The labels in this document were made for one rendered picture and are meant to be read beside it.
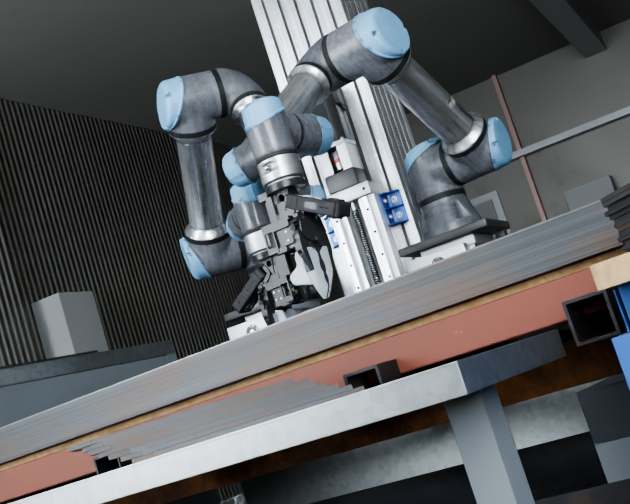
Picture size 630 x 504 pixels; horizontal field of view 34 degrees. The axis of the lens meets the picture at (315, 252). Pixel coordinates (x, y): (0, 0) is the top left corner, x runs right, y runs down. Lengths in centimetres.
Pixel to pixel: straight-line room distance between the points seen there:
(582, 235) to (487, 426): 28
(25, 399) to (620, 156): 782
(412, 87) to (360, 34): 18
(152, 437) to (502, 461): 39
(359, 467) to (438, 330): 104
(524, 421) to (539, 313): 89
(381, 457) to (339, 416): 128
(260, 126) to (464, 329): 69
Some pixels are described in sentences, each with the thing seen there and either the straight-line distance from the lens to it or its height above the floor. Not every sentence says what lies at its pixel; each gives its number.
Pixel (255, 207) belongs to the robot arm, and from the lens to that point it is 210.
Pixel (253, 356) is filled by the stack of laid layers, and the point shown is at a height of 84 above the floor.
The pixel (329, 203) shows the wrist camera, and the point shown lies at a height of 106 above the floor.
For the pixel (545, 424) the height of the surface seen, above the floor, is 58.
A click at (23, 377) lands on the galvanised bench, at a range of 255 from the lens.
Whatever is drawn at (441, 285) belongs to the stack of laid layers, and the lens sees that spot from 124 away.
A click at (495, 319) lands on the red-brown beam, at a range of 122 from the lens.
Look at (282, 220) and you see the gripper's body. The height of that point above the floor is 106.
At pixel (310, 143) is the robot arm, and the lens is 186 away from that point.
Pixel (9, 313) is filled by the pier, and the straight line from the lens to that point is 602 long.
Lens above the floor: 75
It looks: 8 degrees up
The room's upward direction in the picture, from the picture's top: 18 degrees counter-clockwise
